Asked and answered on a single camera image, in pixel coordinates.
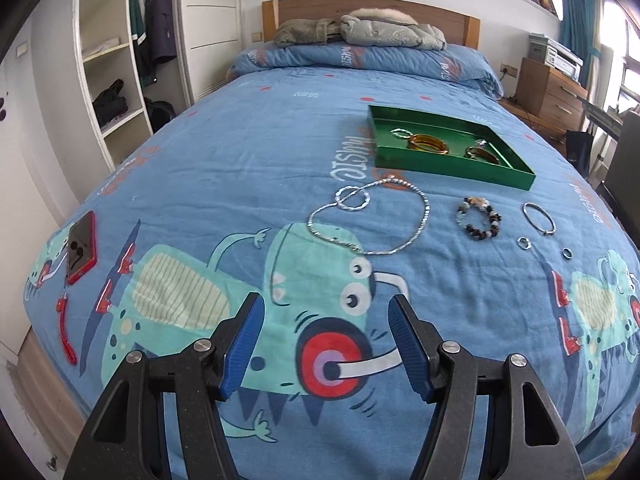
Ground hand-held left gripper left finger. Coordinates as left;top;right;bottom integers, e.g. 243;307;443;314
62;291;266;480

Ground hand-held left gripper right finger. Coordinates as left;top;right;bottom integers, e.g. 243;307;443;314
387;294;586;480

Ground beaded bracelet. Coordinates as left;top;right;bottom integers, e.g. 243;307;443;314
455;197;503;242

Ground silver chain necklace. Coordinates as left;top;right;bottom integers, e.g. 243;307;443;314
307;172;431;257

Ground twisted silver bangle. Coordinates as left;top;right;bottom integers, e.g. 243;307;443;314
336;184;373;212

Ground green jewelry tray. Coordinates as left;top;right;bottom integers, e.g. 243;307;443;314
366;104;537;191

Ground thin silver bangle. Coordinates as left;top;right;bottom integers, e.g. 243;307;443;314
522;202;557;236

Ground red phone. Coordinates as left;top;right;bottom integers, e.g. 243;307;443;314
66;211;97;286

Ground amber bangle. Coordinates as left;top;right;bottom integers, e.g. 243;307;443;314
406;133;449;156

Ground brown gold bangle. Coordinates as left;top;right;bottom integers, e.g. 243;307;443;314
464;145;501;165

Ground blue printed blanket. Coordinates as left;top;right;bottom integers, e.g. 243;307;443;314
22;67;640;476

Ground black backpack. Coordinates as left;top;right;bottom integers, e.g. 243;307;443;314
145;99;176;133

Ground low wooden nightstand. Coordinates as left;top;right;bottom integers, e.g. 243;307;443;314
497;97;571;146

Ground dark bag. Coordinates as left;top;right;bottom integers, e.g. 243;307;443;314
565;130;596;176

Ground grey chair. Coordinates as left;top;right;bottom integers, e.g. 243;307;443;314
600;110;640;246

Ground black folded clothes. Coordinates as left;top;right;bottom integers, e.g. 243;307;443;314
91;79;128;123

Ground folded blue quilt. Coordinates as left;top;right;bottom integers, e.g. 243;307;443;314
231;42;505;98

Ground wooden drawer cabinet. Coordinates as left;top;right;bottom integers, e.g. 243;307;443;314
515;57;591;131

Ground electronic keyboard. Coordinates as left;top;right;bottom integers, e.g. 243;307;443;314
585;101;623;136

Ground grey down jacket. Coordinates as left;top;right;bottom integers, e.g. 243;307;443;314
340;7;447;52

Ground olive fleece garment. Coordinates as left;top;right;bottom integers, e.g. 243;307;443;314
274;18;342;49

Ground white wardrobe door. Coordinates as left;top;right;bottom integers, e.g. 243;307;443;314
177;0;246;106

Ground white folded clothes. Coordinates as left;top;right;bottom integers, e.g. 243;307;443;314
82;37;121;58

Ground white printer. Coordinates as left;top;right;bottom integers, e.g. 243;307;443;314
527;32;583;81

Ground hanging dark clothes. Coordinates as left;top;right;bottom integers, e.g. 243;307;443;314
129;0;177;86

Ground wooden headboard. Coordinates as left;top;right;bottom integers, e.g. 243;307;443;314
262;0;482;51

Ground white open shelf unit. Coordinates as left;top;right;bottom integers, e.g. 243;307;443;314
75;0;153;166

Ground long teal curtain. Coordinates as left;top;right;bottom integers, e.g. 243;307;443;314
559;0;608;106

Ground red phone lanyard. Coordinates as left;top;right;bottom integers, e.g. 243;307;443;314
56;280;80;363

